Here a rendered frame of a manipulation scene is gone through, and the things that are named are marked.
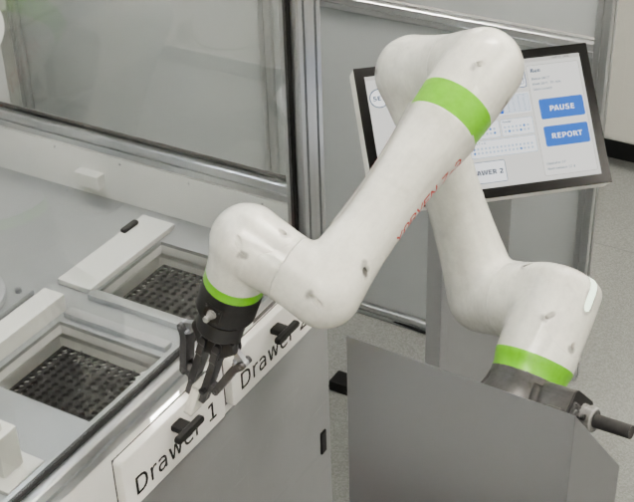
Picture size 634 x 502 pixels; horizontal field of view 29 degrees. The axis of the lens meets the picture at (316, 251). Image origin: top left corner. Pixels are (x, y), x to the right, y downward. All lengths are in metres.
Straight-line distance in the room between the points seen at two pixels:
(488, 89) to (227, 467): 0.94
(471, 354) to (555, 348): 1.04
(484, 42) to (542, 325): 0.45
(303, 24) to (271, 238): 0.61
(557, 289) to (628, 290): 2.15
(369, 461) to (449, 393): 0.24
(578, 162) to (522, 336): 0.81
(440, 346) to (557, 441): 1.16
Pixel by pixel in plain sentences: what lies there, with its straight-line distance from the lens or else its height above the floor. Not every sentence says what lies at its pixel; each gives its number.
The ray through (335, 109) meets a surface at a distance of 3.65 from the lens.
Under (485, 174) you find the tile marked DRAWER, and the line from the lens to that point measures 2.65.
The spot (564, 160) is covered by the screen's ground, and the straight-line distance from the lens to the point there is 2.71.
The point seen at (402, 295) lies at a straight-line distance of 3.84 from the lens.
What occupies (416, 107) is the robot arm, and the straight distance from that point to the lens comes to 1.82.
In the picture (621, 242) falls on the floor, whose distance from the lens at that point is 4.38.
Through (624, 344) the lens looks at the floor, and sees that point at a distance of 3.89.
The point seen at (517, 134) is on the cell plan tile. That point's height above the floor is 1.06.
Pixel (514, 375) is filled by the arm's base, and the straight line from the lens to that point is 1.97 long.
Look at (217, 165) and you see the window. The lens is 2.10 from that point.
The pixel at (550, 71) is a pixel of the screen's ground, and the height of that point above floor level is 1.16.
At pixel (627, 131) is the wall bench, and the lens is 4.76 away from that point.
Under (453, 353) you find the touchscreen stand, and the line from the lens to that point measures 2.98.
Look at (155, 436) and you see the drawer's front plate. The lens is 2.11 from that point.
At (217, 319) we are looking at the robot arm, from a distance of 1.82.
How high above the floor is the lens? 2.27
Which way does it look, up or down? 32 degrees down
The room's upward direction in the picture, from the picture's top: 2 degrees counter-clockwise
